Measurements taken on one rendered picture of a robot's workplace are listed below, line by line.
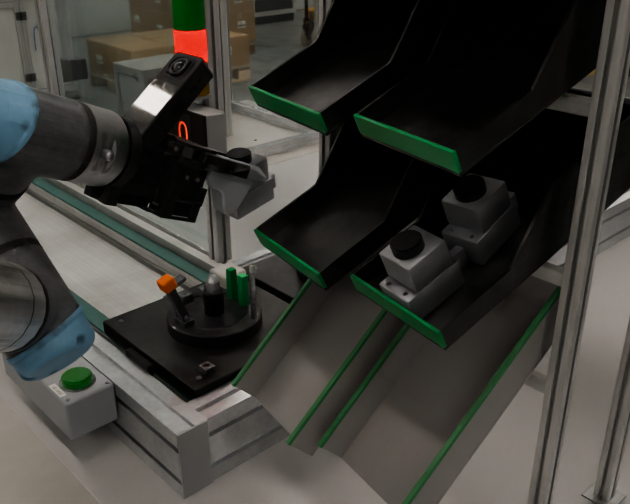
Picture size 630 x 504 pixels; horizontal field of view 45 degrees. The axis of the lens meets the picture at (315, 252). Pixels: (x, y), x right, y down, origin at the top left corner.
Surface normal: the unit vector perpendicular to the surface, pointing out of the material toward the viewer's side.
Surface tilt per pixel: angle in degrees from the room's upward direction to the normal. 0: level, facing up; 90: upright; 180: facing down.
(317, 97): 25
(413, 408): 45
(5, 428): 0
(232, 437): 90
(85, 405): 90
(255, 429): 90
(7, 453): 0
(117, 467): 0
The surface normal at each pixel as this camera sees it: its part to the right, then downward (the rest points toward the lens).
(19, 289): 0.94, -0.35
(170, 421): 0.00, -0.90
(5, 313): 0.97, 0.20
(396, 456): -0.59, -0.47
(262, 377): 0.55, 0.36
